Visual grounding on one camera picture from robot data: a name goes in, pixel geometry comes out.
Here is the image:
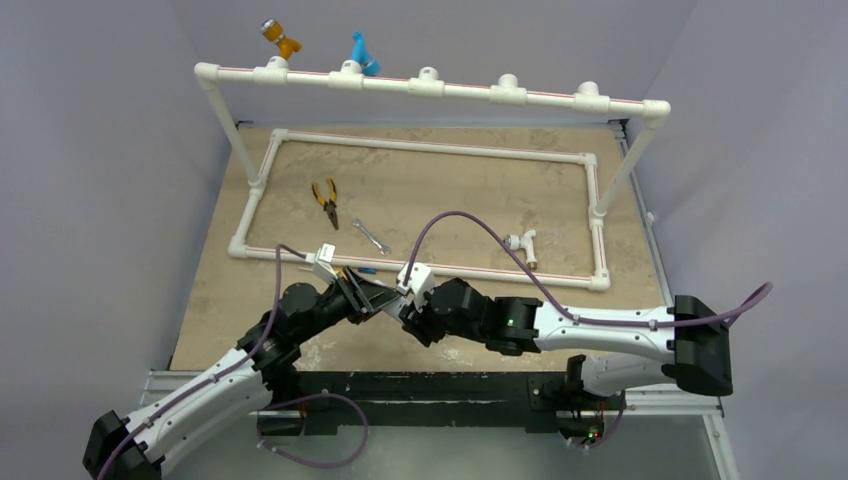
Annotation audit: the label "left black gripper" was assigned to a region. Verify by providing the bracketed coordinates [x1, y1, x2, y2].
[294, 266, 401, 345]

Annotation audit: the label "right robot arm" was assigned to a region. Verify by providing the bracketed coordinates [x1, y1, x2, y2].
[396, 279, 733, 407]

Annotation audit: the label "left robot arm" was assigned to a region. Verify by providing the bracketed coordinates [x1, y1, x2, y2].
[82, 268, 403, 479]

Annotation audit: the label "silver wrench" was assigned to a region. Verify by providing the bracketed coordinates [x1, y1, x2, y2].
[351, 218, 392, 256]

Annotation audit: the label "white plastic faucet tap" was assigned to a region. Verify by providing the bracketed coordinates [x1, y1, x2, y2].
[502, 229, 538, 271]

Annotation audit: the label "blue faucet nozzle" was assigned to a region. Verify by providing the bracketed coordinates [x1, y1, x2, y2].
[350, 31, 381, 77]

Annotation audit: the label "orange faucet nozzle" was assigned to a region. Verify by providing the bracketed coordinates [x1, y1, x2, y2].
[260, 19, 302, 60]

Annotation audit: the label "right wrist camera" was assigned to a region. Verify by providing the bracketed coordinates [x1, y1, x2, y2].
[396, 262, 436, 310]

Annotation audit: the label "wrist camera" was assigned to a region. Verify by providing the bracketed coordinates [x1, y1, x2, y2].
[396, 262, 436, 310]
[306, 243, 338, 284]

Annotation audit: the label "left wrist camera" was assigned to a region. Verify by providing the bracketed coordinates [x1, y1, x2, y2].
[306, 243, 338, 284]

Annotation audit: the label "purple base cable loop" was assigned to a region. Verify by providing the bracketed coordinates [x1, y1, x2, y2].
[256, 390, 371, 468]

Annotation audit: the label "yellow handled pliers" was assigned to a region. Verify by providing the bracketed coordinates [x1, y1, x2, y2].
[311, 177, 339, 230]

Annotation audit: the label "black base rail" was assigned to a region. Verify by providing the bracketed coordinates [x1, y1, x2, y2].
[257, 371, 625, 441]

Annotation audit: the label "white PVC pipe frame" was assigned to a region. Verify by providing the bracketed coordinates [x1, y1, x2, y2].
[194, 56, 671, 291]

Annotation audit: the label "aluminium table frame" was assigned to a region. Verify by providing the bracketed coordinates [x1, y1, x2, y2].
[132, 119, 743, 480]

